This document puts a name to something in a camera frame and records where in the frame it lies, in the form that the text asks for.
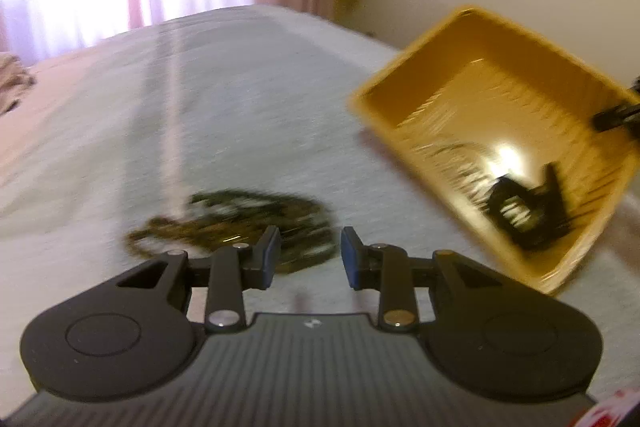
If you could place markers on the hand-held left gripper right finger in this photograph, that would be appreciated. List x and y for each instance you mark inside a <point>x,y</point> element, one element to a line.
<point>350,259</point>

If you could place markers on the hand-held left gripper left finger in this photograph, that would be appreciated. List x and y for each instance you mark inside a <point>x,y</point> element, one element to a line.
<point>272,257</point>

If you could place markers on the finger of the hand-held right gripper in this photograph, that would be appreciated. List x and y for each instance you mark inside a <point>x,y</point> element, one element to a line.
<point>617,116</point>

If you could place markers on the yellow plastic tray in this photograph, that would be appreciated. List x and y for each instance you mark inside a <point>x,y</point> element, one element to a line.
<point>500,97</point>

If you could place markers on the black binder clip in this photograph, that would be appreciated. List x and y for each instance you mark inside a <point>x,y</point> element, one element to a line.
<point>530,212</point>

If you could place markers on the grey herringbone bedspread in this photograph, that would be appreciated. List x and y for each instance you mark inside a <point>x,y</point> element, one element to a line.
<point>225,107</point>

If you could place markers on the red white packet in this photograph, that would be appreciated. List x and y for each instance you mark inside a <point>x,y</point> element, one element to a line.
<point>610,412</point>

